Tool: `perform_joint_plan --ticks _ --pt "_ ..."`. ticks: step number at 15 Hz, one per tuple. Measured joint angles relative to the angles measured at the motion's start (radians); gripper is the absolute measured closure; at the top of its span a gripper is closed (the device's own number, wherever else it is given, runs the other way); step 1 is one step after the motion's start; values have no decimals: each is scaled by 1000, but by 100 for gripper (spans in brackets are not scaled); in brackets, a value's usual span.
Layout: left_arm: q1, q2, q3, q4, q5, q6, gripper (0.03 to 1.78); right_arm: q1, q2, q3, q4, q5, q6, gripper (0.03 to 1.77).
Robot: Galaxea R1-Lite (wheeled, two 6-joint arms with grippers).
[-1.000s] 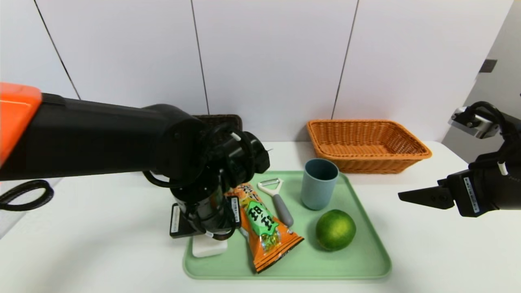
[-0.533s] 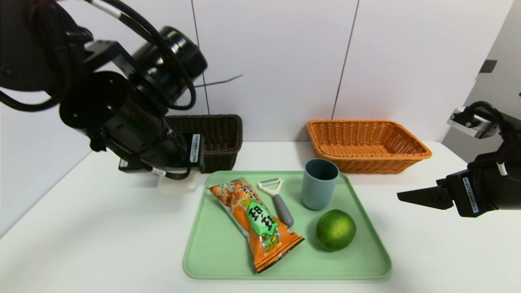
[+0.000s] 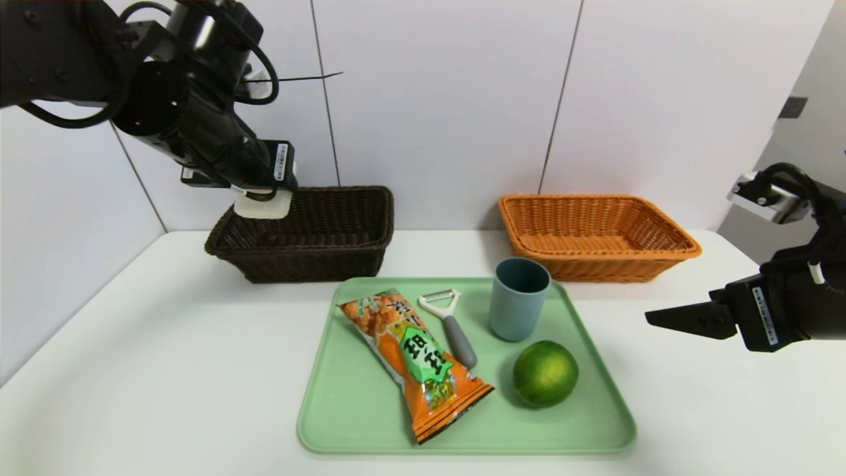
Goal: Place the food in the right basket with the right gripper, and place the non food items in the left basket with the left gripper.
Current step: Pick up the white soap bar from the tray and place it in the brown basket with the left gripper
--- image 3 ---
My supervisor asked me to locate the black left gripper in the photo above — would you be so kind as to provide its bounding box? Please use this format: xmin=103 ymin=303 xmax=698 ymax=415
xmin=180 ymin=128 xmax=298 ymax=192

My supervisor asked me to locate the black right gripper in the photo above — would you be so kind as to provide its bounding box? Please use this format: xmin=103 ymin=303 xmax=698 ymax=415
xmin=644 ymin=262 xmax=846 ymax=354

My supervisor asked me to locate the white soap bar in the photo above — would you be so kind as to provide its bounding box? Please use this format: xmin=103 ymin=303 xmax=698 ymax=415
xmin=233 ymin=188 xmax=293 ymax=220

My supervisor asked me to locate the blue-grey plastic cup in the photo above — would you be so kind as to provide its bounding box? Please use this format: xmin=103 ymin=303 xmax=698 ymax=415
xmin=488 ymin=257 xmax=551 ymax=342

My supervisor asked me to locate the white peeler grey handle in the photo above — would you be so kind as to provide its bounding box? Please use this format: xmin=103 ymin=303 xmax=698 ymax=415
xmin=418 ymin=288 xmax=478 ymax=370

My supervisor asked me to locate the orange snack bag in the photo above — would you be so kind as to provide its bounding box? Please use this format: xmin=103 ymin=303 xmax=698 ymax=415
xmin=337 ymin=288 xmax=495 ymax=445

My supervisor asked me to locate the dark brown wicker basket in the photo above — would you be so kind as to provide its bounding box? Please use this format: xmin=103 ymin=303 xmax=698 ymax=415
xmin=204 ymin=186 xmax=395 ymax=285

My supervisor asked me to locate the orange wicker basket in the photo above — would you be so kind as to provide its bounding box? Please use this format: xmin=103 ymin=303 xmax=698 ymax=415
xmin=497 ymin=194 xmax=703 ymax=284

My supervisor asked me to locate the thin black zip tie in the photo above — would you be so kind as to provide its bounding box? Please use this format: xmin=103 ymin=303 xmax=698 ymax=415
xmin=254 ymin=71 xmax=344 ymax=85

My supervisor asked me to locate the green lime fruit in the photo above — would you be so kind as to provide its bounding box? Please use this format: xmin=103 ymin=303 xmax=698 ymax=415
xmin=513 ymin=340 xmax=580 ymax=408

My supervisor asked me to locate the light green plastic tray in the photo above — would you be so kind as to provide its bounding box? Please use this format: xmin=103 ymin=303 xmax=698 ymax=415
xmin=297 ymin=276 xmax=637 ymax=456

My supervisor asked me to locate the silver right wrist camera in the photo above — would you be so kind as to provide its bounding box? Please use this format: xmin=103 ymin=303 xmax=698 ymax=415
xmin=727 ymin=172 xmax=812 ymax=224

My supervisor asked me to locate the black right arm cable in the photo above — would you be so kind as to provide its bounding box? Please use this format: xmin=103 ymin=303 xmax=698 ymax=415
xmin=760 ymin=162 xmax=841 ymax=229

